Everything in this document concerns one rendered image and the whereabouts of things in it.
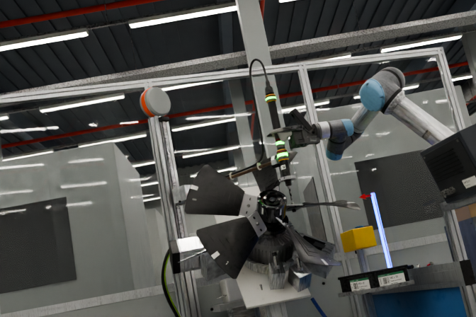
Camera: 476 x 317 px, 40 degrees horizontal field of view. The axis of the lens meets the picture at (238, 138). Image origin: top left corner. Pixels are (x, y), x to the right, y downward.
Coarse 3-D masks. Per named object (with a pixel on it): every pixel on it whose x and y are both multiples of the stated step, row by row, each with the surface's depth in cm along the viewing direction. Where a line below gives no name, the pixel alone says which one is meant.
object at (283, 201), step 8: (264, 192) 257; (272, 192) 258; (280, 192) 257; (256, 200) 254; (264, 200) 253; (280, 200) 255; (256, 208) 256; (264, 208) 250; (272, 208) 250; (280, 208) 250; (264, 216) 252; (272, 216) 252; (280, 216) 253; (272, 224) 256; (280, 224) 258; (264, 232) 255; (272, 232) 255; (280, 232) 256
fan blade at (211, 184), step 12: (204, 168) 270; (204, 180) 267; (216, 180) 266; (228, 180) 265; (192, 192) 266; (204, 192) 265; (216, 192) 264; (228, 192) 263; (240, 192) 262; (192, 204) 264; (204, 204) 264; (216, 204) 263; (228, 204) 262; (240, 204) 261
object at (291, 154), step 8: (288, 152) 283; (296, 152) 280; (264, 160) 287; (288, 160) 277; (264, 168) 283; (272, 168) 278; (256, 176) 283; (264, 176) 279; (272, 176) 274; (264, 184) 275; (272, 184) 270
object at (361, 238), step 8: (344, 232) 295; (352, 232) 285; (360, 232) 286; (368, 232) 286; (344, 240) 295; (352, 240) 286; (360, 240) 285; (368, 240) 285; (344, 248) 297; (352, 248) 288; (360, 248) 284
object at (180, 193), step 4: (172, 188) 308; (176, 188) 304; (180, 188) 302; (184, 188) 300; (188, 188) 302; (172, 192) 306; (176, 192) 304; (180, 192) 302; (184, 192) 300; (176, 196) 304; (180, 196) 302; (184, 196) 300; (176, 200) 303; (184, 200) 301; (176, 204) 306; (180, 204) 307
